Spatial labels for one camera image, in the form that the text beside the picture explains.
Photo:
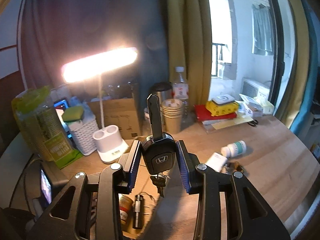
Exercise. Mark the red gold tin can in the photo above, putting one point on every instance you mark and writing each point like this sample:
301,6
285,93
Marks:
125,206

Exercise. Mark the brown strap wristwatch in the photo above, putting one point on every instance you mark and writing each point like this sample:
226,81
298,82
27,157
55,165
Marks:
231,167

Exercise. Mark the black car key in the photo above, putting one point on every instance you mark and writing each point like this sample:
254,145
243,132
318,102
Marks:
159,148

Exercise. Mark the white boxes pile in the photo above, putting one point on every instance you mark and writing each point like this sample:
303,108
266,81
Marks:
257,107

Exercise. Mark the black phone stand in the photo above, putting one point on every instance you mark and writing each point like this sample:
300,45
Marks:
51,179

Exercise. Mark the yellow curtain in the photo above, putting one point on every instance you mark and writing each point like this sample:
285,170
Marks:
190,45

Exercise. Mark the yellow wet wipes pack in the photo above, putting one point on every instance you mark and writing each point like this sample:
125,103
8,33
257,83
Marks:
219,110

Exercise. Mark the white plastic basket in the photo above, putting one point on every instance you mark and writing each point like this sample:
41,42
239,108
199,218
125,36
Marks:
82,134

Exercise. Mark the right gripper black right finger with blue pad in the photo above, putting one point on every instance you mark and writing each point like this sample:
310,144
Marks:
249,216

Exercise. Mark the stack of paper cups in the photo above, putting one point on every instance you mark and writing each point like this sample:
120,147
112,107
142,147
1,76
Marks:
172,110

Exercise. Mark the green tea package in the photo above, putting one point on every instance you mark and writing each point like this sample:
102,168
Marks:
41,127

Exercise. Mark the white pill bottle teal label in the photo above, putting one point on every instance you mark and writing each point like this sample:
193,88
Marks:
235,149

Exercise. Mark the black flashlight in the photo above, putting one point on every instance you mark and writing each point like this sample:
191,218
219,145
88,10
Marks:
138,212

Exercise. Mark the green yellow sponge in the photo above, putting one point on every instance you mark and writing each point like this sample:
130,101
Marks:
74,113

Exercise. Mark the white device on wipes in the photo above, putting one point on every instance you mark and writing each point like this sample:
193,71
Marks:
223,99

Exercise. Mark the yellow envelope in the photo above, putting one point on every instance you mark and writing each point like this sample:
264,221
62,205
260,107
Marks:
240,119

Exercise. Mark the brown cardboard carton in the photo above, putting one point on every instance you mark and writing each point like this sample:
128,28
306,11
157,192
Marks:
121,108

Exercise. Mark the clear water bottle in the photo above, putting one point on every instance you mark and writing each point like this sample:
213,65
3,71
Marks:
180,89

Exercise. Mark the white 33W charger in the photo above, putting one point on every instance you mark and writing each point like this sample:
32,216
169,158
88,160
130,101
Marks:
216,162

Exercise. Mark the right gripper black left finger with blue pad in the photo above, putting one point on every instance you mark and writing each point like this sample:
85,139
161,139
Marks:
69,214

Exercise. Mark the steel thermos cup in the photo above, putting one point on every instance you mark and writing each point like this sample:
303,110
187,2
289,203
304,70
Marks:
163,90

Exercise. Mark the black scissors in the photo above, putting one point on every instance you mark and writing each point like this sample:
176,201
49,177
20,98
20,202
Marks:
253,123

